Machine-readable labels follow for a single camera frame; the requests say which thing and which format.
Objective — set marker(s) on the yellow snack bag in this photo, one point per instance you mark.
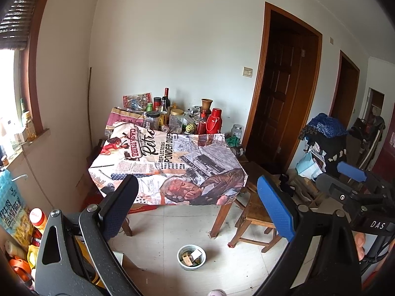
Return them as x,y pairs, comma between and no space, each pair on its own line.
21,234

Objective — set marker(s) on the wooden stool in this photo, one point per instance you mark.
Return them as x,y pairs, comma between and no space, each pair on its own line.
254,211

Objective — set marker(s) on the red cardboard box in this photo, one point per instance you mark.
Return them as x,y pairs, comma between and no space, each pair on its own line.
142,208

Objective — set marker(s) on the glass jar with black lid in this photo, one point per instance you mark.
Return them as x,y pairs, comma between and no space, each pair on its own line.
152,120

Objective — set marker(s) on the small brown box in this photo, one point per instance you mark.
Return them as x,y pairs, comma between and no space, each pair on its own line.
185,258

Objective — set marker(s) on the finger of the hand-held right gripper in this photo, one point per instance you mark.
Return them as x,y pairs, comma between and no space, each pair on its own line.
351,171
333,185

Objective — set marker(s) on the small white box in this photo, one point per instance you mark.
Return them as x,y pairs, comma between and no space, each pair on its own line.
196,256

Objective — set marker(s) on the white plastic bucket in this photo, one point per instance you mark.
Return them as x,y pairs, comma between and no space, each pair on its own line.
191,268

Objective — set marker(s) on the white cardboard box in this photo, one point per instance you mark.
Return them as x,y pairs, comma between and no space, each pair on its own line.
118,257

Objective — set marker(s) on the beige light switch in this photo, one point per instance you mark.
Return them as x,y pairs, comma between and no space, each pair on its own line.
247,72

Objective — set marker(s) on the red snack packet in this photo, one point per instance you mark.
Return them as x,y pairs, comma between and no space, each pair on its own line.
137,100

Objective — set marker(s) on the printed tablecloth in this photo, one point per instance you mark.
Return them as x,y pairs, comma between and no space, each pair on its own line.
139,163

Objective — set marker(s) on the clear glass jar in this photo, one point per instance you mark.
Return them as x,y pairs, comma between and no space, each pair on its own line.
236,130

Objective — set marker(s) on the red can with black lid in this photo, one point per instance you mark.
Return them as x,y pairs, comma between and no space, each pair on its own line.
157,103

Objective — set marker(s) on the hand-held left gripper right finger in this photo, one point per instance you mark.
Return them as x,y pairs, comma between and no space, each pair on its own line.
274,205

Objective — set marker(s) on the blue patterned cloth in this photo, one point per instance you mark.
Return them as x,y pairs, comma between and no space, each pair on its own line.
324,125

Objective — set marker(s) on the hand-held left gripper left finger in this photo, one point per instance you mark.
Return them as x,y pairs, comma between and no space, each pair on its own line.
120,203

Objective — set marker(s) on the dark red thermos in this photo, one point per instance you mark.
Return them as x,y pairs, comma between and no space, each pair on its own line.
202,123

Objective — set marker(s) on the pink printed sack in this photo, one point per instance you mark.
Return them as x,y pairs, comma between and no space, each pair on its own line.
123,118

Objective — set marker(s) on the yellow oil bottle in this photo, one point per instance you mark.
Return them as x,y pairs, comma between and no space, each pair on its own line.
31,126

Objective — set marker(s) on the green plastic bag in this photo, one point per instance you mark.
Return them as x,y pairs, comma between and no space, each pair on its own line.
233,141

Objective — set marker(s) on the yellow-green ball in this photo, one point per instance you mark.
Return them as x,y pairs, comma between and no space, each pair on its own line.
191,128

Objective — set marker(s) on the brown ceramic vase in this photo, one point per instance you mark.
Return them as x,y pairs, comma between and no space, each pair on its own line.
207,104

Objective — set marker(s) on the plastic jar with gold lid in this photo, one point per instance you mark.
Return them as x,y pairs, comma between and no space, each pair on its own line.
176,120

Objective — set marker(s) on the dark wine bottle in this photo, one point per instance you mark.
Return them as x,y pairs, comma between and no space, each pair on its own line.
166,100

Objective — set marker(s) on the brown window frame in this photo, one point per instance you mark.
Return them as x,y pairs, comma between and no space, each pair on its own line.
36,98

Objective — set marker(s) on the white-framed doorway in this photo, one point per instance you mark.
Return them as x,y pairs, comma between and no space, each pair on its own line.
376,103

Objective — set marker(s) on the light blue plastic bag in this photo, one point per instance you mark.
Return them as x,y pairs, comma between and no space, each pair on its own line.
308,166

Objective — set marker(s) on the silver foil bag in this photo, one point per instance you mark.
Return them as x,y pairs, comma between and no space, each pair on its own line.
193,114

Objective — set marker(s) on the blue printed bag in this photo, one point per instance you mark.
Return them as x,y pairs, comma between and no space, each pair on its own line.
10,203

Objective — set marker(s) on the green glass bottle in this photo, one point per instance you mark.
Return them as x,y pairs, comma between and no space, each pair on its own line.
22,108

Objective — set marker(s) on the jar with red lid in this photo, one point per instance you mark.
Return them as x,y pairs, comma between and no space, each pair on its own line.
37,219

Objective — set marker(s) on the window blind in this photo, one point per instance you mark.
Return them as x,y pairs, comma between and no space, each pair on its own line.
15,24

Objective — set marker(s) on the person's right hand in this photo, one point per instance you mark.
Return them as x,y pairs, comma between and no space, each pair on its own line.
359,245

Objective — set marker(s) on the narrow dark wooden door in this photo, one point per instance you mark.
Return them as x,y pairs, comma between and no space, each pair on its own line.
344,92

